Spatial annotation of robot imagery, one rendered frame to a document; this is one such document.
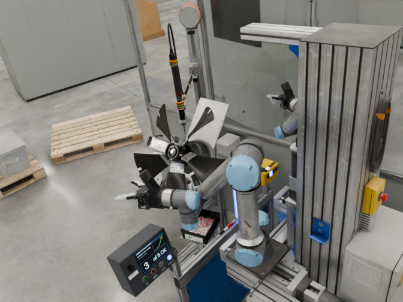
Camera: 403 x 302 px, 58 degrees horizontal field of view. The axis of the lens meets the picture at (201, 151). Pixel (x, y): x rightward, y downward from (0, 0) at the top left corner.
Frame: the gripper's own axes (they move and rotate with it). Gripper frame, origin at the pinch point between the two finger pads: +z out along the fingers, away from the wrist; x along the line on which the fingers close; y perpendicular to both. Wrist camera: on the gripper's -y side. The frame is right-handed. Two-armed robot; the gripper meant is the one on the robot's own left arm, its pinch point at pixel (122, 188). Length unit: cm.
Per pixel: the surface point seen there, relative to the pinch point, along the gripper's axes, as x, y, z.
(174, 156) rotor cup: 68, 17, 5
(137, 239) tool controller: -5.8, 22.5, -6.7
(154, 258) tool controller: -7.1, 30.6, -14.4
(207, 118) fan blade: 78, -5, -16
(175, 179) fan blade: 64, 31, 4
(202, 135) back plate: 101, 15, -4
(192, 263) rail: 22, 57, -20
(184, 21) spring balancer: 128, -58, 12
